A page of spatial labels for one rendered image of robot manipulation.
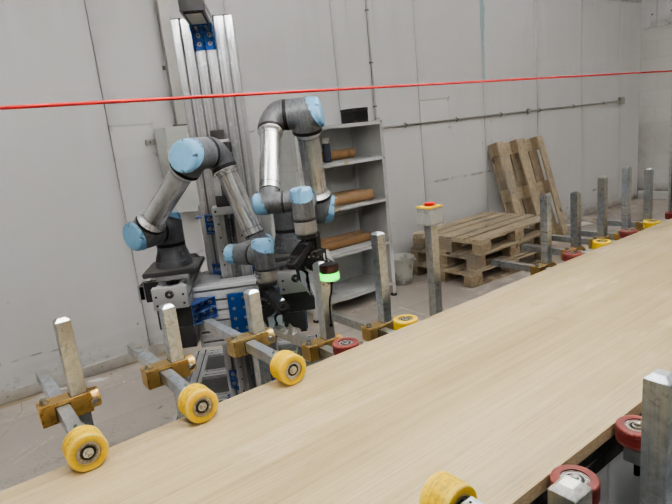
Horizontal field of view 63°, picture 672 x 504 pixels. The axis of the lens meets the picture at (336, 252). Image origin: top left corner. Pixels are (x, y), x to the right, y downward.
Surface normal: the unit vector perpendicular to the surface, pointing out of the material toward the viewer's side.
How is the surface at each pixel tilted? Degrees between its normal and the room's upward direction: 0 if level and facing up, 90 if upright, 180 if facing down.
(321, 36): 90
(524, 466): 0
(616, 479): 90
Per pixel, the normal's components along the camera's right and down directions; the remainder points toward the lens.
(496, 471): -0.10, -0.97
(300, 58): 0.60, 0.12
